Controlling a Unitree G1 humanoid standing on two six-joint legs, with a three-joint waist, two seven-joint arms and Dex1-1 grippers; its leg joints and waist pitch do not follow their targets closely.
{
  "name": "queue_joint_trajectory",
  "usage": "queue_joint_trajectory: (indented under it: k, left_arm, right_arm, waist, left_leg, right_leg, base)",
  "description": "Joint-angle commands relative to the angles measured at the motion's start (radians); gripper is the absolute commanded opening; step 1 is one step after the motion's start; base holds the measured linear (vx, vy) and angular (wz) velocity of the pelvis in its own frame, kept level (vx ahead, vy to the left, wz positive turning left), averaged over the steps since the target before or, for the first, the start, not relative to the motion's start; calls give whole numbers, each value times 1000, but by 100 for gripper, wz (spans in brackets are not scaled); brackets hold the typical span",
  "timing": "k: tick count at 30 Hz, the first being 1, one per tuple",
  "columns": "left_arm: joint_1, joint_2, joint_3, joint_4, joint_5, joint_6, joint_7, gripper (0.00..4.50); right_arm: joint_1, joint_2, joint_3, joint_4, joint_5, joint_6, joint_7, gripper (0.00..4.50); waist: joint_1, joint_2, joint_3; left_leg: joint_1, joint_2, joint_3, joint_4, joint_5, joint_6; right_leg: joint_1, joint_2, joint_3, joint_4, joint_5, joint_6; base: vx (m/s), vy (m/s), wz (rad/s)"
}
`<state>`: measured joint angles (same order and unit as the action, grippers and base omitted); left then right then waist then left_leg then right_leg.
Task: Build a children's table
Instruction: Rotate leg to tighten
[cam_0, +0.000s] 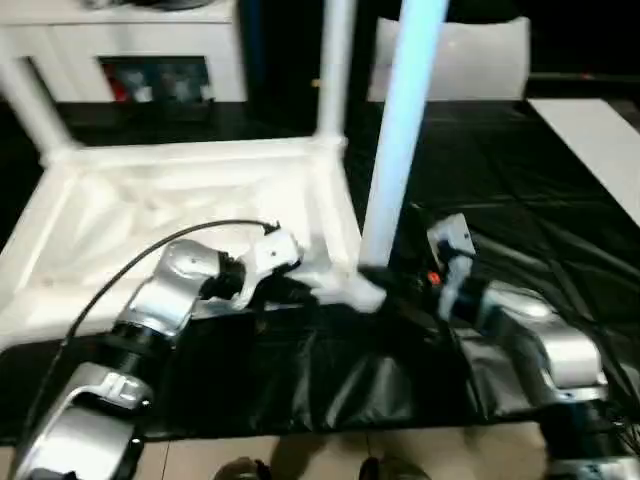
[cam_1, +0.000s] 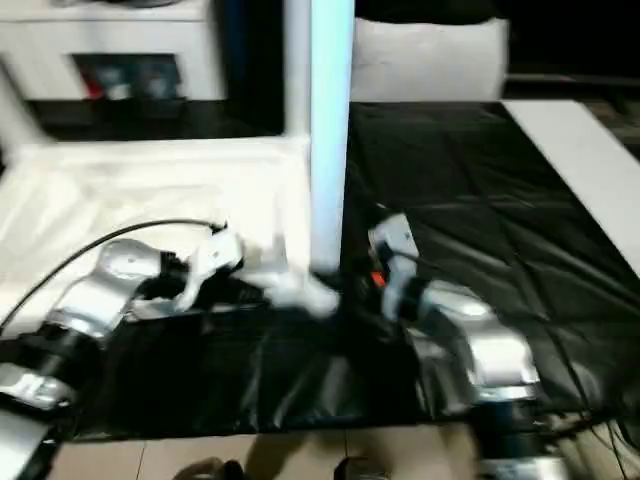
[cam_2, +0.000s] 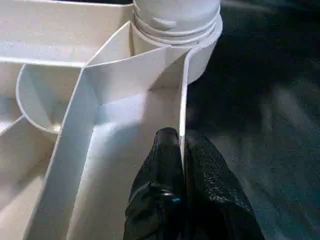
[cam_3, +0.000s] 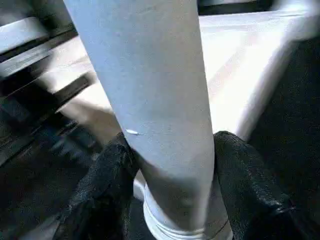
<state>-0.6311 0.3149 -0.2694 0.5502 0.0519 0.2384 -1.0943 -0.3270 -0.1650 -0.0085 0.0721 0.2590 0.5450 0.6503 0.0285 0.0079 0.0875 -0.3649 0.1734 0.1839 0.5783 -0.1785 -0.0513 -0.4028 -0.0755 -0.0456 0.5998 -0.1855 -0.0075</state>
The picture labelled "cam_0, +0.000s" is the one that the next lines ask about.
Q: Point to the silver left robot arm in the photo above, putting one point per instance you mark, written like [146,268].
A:
[170,285]

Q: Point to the white plastic table top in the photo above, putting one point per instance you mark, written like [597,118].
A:
[175,175]

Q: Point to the dark grey cap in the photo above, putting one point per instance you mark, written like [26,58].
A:
[170,3]

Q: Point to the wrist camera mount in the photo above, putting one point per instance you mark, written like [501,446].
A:
[452,235]
[272,255]

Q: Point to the flat white board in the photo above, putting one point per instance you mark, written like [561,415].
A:
[590,140]

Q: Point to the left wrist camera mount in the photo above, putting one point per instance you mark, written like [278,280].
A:
[272,255]

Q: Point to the dark left robot foot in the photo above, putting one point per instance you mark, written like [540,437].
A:
[242,470]

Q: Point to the white glass-door cabinet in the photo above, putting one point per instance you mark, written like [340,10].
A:
[100,35]

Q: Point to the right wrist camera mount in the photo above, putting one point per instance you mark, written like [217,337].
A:
[452,235]

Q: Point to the dark right robot foot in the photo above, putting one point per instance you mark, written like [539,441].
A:
[390,470]

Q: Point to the white panel with screw holes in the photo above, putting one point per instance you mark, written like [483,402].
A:
[475,60]

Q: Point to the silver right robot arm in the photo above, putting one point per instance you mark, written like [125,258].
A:
[550,340]

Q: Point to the dark robot foot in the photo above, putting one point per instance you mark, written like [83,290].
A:
[390,470]
[242,470]

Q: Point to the black bar with red light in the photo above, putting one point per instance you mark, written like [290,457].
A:
[585,77]

